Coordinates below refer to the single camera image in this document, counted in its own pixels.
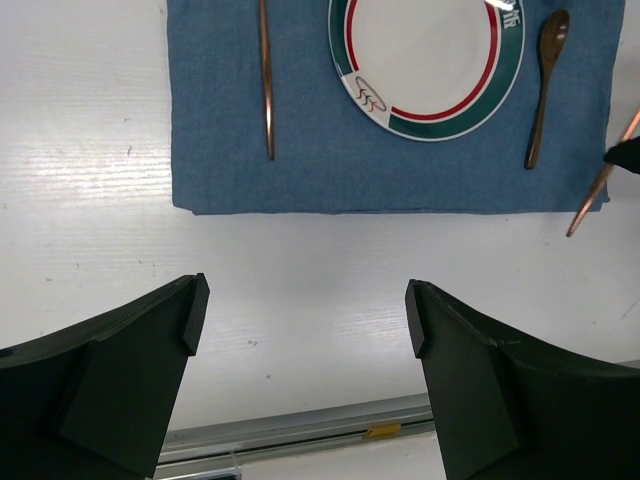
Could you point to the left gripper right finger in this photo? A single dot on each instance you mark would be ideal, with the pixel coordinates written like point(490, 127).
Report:
point(507, 405)

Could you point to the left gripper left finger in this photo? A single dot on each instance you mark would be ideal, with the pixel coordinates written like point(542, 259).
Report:
point(94, 400)

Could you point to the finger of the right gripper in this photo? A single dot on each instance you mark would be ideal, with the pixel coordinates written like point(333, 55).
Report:
point(626, 155)

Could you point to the copper spoon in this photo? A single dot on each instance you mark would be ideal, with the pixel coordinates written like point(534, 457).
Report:
point(551, 41)

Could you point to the white plate green red rim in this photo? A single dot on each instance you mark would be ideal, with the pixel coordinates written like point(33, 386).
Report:
point(427, 70)

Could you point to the blue cloth placemat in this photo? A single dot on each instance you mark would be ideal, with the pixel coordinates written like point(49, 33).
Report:
point(331, 158)

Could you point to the copper fork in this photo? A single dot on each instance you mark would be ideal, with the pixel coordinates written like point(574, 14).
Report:
point(267, 77)

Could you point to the aluminium rail front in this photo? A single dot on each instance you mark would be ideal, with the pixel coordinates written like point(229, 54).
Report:
point(207, 441)

